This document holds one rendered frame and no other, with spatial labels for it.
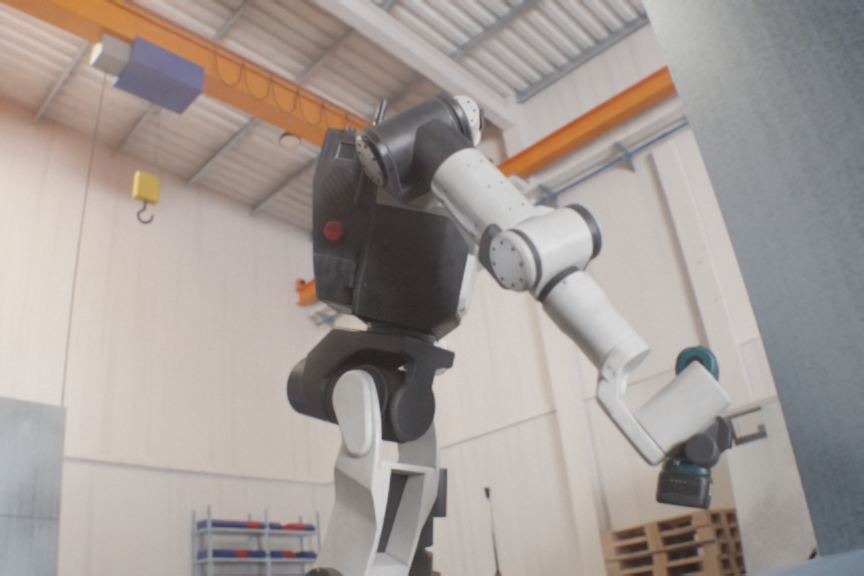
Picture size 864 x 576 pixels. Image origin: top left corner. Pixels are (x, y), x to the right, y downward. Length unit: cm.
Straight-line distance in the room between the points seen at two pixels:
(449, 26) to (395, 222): 936
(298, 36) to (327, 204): 932
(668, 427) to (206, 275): 1181
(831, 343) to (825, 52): 51
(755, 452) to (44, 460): 532
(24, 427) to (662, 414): 513
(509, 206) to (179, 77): 768
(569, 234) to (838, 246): 51
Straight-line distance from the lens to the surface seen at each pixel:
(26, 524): 550
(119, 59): 837
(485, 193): 93
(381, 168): 100
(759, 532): 569
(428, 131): 100
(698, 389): 82
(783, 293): 123
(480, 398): 1027
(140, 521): 1068
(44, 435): 566
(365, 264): 113
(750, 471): 582
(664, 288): 899
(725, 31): 148
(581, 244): 88
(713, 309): 850
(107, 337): 1116
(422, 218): 111
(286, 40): 1058
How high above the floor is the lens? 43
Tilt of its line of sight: 25 degrees up
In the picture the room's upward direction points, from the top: 7 degrees counter-clockwise
